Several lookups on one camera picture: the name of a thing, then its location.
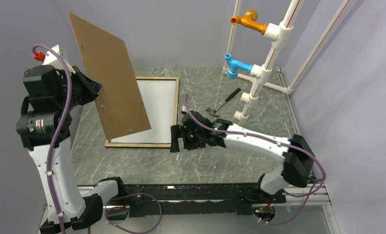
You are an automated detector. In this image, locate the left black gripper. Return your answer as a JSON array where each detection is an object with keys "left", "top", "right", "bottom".
[{"left": 55, "top": 66, "right": 102, "bottom": 112}]

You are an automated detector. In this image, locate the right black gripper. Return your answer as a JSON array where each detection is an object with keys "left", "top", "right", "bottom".
[{"left": 170, "top": 124, "right": 205, "bottom": 152}]

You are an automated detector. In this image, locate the brown backing board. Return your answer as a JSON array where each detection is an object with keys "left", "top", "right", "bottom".
[{"left": 69, "top": 13, "right": 151, "bottom": 139}]

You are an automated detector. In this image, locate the printed photo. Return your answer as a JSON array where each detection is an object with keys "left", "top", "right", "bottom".
[{"left": 110, "top": 79, "right": 177, "bottom": 144}]

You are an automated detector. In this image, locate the wooden picture frame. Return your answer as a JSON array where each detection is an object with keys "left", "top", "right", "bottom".
[{"left": 104, "top": 76, "right": 181, "bottom": 149}]

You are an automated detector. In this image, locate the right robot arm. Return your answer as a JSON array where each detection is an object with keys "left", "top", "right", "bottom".
[{"left": 170, "top": 111, "right": 314, "bottom": 202}]

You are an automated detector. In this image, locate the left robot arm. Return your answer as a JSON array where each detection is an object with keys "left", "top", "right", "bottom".
[{"left": 16, "top": 65, "right": 126, "bottom": 234}]

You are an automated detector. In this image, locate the blue plastic faucet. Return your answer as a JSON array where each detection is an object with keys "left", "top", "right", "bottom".
[{"left": 224, "top": 54, "right": 253, "bottom": 79}]

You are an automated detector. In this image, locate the orange plastic faucet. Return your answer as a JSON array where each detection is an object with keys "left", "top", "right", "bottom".
[{"left": 230, "top": 9, "right": 268, "bottom": 35}]

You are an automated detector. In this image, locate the white pvc pipe stand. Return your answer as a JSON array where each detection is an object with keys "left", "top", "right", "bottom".
[{"left": 223, "top": 0, "right": 355, "bottom": 127}]

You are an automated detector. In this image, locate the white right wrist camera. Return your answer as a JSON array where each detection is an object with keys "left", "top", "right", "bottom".
[{"left": 181, "top": 105, "right": 188, "bottom": 116}]

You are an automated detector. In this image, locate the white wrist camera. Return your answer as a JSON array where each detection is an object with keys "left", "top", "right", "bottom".
[
  {"left": 33, "top": 45, "right": 76, "bottom": 74},
  {"left": 181, "top": 105, "right": 188, "bottom": 116}
]

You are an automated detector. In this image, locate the black handled hammer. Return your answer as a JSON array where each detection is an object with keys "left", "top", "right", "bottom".
[{"left": 206, "top": 88, "right": 241, "bottom": 117}]

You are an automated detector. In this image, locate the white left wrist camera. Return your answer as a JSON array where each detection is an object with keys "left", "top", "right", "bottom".
[{"left": 33, "top": 45, "right": 76, "bottom": 74}]

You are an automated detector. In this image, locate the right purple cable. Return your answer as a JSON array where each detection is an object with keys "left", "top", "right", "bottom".
[{"left": 183, "top": 94, "right": 326, "bottom": 226}]

